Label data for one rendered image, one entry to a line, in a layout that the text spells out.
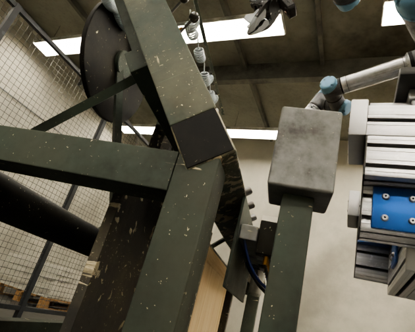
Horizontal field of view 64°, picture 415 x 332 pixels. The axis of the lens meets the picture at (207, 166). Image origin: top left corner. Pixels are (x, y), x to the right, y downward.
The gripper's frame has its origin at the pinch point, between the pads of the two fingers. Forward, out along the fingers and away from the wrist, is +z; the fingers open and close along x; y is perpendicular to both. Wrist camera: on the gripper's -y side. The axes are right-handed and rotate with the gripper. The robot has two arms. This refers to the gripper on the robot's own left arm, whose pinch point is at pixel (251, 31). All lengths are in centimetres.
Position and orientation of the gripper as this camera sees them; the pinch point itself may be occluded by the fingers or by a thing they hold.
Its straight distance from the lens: 118.2
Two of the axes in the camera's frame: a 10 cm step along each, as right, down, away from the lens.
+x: -3.6, -4.6, -8.1
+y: -6.8, -4.7, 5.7
